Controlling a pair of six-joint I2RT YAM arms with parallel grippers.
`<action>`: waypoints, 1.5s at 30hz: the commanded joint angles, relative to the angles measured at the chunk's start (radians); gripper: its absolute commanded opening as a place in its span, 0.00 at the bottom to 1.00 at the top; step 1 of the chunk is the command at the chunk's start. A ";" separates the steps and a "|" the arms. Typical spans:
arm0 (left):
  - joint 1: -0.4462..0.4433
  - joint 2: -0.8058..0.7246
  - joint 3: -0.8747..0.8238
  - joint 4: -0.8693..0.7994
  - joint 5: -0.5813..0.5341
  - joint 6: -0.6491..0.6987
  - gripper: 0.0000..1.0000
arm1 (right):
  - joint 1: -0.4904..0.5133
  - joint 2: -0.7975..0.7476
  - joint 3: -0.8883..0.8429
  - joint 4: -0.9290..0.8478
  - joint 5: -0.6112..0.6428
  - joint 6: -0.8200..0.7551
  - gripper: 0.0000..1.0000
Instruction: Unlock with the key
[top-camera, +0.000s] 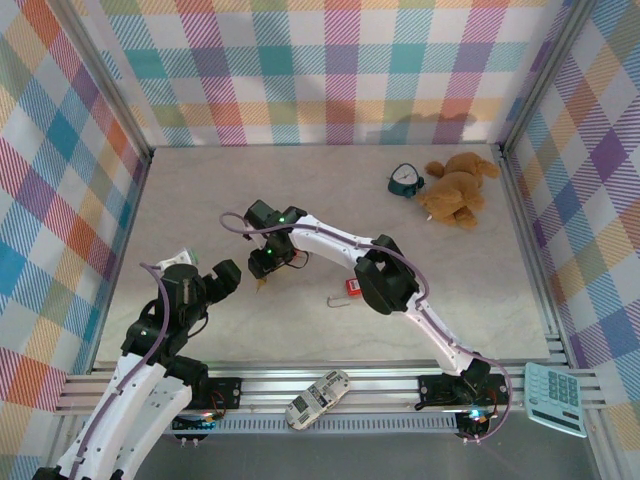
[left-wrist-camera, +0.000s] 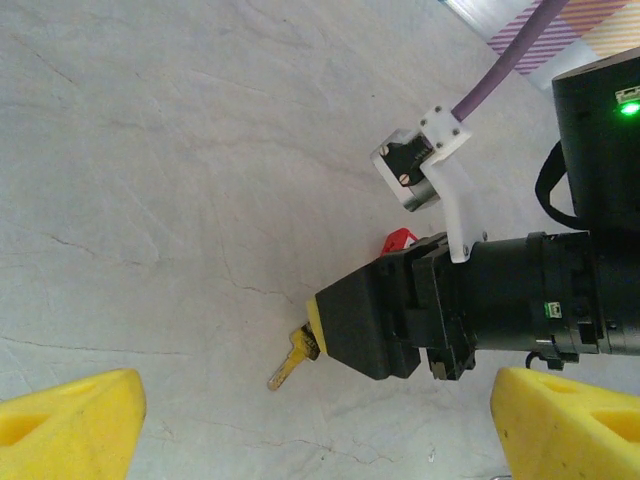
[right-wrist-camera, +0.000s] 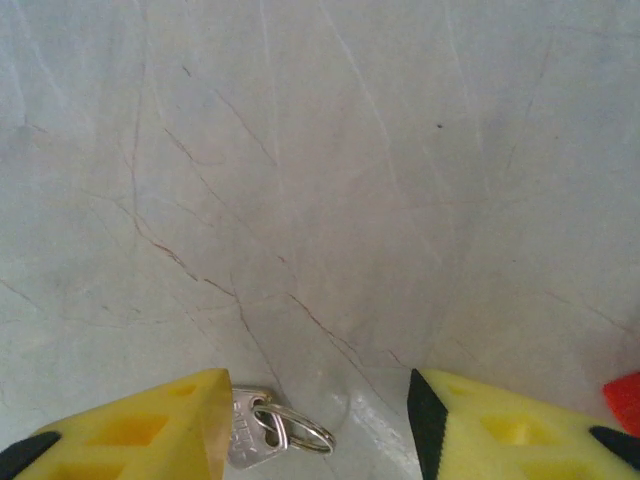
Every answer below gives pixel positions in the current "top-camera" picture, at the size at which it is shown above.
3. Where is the teal alarm clock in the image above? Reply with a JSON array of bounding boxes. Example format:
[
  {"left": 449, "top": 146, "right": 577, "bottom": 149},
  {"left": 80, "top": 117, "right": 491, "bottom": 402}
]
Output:
[{"left": 387, "top": 163, "right": 426, "bottom": 199}]

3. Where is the small controller circuit board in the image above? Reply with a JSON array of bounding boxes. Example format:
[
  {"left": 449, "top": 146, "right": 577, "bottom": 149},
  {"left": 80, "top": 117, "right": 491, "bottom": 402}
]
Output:
[
  {"left": 455, "top": 408, "right": 494, "bottom": 445},
  {"left": 171, "top": 412, "right": 220, "bottom": 447}
]

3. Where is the aluminium frame post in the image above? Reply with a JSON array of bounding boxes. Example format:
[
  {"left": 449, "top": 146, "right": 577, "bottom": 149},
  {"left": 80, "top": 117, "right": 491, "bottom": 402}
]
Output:
[
  {"left": 59, "top": 0, "right": 154, "bottom": 161},
  {"left": 499, "top": 0, "right": 599, "bottom": 159}
]

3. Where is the white printed oblong case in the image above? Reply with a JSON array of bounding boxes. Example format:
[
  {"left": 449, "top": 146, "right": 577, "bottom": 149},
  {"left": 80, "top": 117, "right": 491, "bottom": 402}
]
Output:
[{"left": 284, "top": 369, "right": 351, "bottom": 431}]

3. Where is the light blue calculator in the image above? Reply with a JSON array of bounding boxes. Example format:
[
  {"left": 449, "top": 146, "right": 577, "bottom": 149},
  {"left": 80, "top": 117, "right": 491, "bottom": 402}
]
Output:
[{"left": 523, "top": 362, "right": 587, "bottom": 440}]

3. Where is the red padlock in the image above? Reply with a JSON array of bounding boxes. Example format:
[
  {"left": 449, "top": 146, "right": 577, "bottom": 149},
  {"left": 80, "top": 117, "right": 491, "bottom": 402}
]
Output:
[{"left": 327, "top": 278, "right": 362, "bottom": 309}]

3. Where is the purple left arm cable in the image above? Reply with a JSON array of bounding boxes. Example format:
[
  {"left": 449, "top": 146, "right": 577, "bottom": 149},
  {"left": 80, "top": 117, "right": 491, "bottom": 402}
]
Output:
[{"left": 67, "top": 262, "right": 174, "bottom": 480}]

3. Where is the aluminium mounting rail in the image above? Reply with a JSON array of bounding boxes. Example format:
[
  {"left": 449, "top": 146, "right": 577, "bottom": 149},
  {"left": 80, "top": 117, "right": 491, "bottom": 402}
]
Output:
[{"left": 53, "top": 368, "right": 604, "bottom": 417}]

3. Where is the slotted grey cable duct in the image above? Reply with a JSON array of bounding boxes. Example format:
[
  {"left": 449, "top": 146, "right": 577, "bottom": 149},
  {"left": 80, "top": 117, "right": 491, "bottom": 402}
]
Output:
[{"left": 169, "top": 417, "right": 464, "bottom": 436}]

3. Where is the aluminium frame side bar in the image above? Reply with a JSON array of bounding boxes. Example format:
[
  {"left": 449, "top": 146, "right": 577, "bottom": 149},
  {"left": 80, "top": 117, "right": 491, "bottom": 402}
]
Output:
[
  {"left": 85, "top": 152, "right": 155, "bottom": 375},
  {"left": 498, "top": 147, "right": 571, "bottom": 369}
]

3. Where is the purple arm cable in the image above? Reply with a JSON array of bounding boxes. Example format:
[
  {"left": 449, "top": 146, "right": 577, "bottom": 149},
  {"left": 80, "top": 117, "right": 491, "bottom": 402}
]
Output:
[
  {"left": 67, "top": 262, "right": 174, "bottom": 480},
  {"left": 220, "top": 211, "right": 512, "bottom": 445}
]

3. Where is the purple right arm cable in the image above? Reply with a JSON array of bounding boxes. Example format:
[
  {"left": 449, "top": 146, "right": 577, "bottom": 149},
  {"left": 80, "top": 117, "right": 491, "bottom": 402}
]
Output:
[{"left": 220, "top": 211, "right": 512, "bottom": 445}]

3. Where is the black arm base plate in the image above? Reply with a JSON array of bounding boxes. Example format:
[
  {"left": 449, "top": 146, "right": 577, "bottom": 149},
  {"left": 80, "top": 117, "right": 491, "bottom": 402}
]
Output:
[
  {"left": 417, "top": 374, "right": 511, "bottom": 407},
  {"left": 187, "top": 377, "right": 244, "bottom": 410}
]

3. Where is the brown plush teddy bear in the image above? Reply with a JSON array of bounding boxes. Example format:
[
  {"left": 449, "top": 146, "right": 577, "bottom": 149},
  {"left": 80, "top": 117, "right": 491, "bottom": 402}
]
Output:
[{"left": 416, "top": 152, "right": 501, "bottom": 230}]

